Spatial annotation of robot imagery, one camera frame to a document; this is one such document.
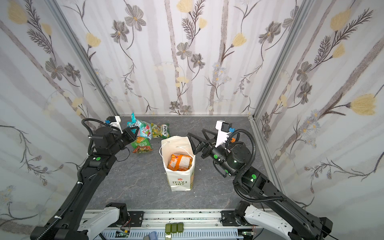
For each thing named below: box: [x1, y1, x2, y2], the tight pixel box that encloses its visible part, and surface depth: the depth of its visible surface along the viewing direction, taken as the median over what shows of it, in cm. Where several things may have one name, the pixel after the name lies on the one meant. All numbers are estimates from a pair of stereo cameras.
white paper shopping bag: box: [161, 136, 196, 192], surface depth 76 cm
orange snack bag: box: [167, 153, 193, 171], surface depth 88 cm
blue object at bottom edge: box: [143, 231, 158, 240], surface depth 70 cm
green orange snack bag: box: [131, 136, 153, 154], surface depth 101 cm
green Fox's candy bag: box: [151, 123, 170, 139], surface depth 106 cm
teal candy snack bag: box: [126, 112, 153, 140], surface depth 76 cm
